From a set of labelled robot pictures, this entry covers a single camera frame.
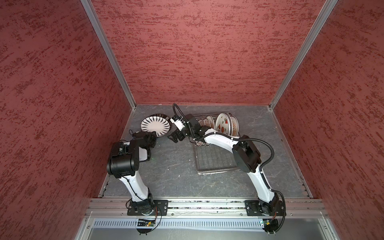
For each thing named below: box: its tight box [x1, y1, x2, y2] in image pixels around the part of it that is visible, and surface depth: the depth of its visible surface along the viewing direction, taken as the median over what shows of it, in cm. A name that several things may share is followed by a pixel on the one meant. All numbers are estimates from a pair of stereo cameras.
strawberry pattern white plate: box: [215, 113, 233, 136], surface depth 94 cm
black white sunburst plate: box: [140, 114, 171, 138], surface depth 106 cm
